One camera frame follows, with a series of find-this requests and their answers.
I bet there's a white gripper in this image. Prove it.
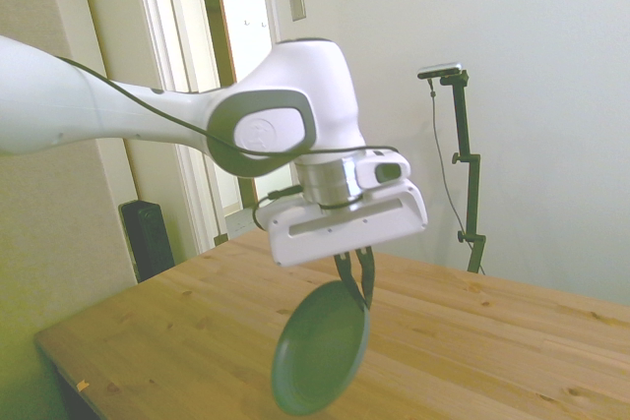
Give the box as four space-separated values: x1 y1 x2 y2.
267 177 429 309

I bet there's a dark green round plate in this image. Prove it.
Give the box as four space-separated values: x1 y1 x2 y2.
270 279 372 417

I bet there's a black speaker box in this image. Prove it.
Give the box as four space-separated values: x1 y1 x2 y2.
118 199 176 285

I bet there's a white door with brown edge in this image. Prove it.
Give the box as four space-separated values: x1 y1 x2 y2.
212 0 278 212

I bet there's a black camera stand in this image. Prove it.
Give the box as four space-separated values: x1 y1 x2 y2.
438 70 488 274

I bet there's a grey camera on stand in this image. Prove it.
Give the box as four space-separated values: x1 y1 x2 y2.
416 61 466 82

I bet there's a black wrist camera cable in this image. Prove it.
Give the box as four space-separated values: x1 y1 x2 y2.
52 54 401 231

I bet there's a white door frame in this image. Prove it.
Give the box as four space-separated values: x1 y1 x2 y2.
128 0 283 255

